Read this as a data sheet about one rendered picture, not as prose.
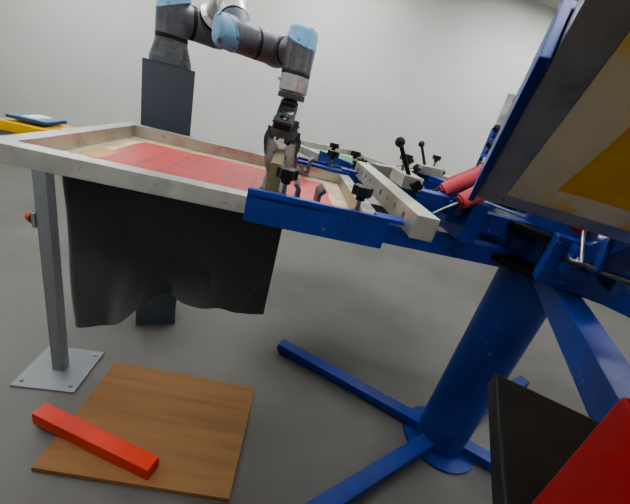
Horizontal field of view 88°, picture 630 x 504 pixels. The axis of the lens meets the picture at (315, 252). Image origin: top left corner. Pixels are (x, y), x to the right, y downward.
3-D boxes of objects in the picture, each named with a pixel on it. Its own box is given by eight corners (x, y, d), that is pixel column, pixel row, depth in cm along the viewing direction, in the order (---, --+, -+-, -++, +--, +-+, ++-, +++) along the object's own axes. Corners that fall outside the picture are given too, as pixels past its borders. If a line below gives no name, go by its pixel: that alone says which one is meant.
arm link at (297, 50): (307, 33, 86) (326, 32, 80) (298, 79, 90) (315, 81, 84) (282, 22, 81) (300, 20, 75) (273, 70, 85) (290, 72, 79)
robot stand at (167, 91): (139, 304, 178) (146, 58, 131) (174, 304, 185) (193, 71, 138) (135, 325, 163) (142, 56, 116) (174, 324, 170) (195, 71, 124)
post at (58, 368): (9, 386, 120) (-41, 112, 83) (50, 346, 140) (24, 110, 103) (73, 393, 123) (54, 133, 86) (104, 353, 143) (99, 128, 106)
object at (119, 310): (77, 329, 84) (67, 167, 67) (86, 320, 87) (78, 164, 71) (255, 354, 91) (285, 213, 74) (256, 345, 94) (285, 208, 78)
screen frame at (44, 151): (-20, 159, 60) (-23, 137, 58) (128, 133, 113) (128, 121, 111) (382, 242, 71) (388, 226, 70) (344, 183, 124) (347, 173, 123)
